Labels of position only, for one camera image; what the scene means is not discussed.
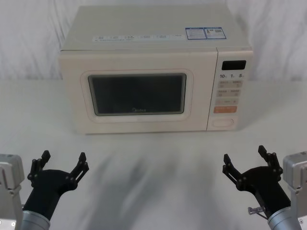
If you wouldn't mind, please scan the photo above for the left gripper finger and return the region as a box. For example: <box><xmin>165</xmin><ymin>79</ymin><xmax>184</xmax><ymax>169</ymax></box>
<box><xmin>27</xmin><ymin>149</ymin><xmax>52</xmax><ymax>188</ymax></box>
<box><xmin>68</xmin><ymin>151</ymin><xmax>90</xmax><ymax>191</ymax></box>

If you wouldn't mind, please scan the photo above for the white table cloth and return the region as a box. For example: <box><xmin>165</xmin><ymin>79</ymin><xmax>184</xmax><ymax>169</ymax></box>
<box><xmin>0</xmin><ymin>78</ymin><xmax>307</xmax><ymax>230</ymax></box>

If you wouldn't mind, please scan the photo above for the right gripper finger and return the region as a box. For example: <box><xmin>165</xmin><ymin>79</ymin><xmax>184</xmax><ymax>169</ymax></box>
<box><xmin>257</xmin><ymin>145</ymin><xmax>284</xmax><ymax>184</ymax></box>
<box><xmin>222</xmin><ymin>153</ymin><xmax>248</xmax><ymax>192</ymax></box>

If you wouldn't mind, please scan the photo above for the white curtain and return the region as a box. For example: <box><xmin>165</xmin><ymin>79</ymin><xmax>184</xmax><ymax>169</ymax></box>
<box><xmin>0</xmin><ymin>0</ymin><xmax>307</xmax><ymax>81</ymax></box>

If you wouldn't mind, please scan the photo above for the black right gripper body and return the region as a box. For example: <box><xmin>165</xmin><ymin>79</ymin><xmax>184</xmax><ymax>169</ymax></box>
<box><xmin>236</xmin><ymin>166</ymin><xmax>292</xmax><ymax>212</ymax></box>

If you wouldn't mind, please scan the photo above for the cream microwave oven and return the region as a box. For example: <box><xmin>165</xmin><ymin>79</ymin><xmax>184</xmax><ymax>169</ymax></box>
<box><xmin>58</xmin><ymin>4</ymin><xmax>255</xmax><ymax>135</ymax></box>

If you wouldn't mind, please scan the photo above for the thin cable with clear plug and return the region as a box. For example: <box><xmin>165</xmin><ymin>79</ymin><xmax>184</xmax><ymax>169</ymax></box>
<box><xmin>248</xmin><ymin>207</ymin><xmax>270</xmax><ymax>221</ymax></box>

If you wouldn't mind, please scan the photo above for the microwave control panel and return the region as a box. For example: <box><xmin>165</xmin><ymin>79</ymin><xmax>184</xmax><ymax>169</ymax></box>
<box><xmin>206</xmin><ymin>47</ymin><xmax>255</xmax><ymax>131</ymax></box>

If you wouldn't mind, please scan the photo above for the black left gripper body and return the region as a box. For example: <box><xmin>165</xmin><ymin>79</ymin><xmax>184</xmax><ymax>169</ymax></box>
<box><xmin>23</xmin><ymin>169</ymin><xmax>78</xmax><ymax>216</ymax></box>

